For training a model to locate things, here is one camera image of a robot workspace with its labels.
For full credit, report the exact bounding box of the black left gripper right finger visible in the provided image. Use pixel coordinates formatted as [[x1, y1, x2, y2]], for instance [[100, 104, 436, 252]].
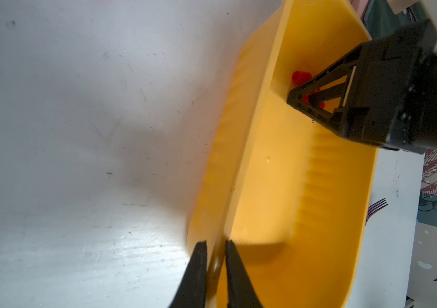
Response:
[[225, 241, 263, 308]]

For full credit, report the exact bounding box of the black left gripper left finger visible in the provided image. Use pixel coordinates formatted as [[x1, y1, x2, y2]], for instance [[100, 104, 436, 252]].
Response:
[[169, 241, 208, 308]]

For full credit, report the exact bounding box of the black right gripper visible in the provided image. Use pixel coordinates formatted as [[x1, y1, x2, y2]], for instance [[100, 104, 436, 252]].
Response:
[[286, 20, 437, 153]]

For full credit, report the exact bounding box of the red sleeve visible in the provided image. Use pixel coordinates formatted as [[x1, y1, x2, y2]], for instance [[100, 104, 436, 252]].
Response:
[[301, 89, 326, 109], [291, 71, 312, 85]]

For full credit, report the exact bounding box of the yellow plastic storage tray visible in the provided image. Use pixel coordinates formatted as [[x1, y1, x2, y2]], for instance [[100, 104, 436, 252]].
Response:
[[188, 1, 378, 307]]

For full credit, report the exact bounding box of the dark green cloth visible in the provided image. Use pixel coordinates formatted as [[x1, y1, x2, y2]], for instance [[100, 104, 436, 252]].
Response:
[[363, 0, 427, 39]]

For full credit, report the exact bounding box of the purple black fork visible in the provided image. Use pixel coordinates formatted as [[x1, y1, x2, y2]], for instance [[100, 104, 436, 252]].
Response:
[[365, 198, 388, 223]]

